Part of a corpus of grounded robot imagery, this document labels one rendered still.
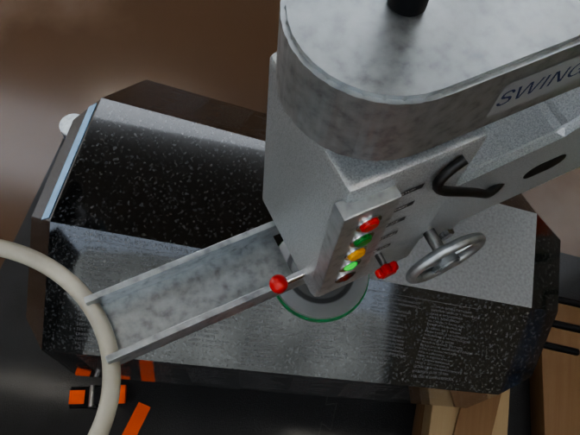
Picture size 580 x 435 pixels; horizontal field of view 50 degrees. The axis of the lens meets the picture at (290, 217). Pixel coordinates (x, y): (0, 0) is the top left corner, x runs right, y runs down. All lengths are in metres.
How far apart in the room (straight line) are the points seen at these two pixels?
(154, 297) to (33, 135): 1.67
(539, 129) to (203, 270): 0.62
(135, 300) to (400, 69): 0.70
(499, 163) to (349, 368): 0.76
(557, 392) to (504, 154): 1.46
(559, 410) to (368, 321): 1.01
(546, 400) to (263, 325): 1.14
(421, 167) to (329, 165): 0.11
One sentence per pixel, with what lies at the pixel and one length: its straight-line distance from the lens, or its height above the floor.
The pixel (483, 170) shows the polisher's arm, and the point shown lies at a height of 1.42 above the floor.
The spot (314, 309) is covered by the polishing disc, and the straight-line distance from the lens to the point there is 1.35.
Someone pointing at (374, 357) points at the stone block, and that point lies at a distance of 1.55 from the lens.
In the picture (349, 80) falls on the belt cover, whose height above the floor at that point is 1.74.
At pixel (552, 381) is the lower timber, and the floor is 0.13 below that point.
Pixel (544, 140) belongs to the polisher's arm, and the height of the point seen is 1.43.
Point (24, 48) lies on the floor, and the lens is 3.00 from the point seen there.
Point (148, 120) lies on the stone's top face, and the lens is 1.62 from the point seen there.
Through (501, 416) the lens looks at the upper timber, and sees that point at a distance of 2.13.
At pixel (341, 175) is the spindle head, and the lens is 0.73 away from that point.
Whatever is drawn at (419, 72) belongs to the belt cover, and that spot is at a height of 1.74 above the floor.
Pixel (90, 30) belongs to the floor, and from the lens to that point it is 2.99.
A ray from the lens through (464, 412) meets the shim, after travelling 2.08.
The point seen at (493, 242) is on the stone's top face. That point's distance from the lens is 1.57.
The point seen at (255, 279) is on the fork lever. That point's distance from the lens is 1.16.
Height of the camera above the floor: 2.22
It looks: 66 degrees down
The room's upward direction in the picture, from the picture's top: 9 degrees clockwise
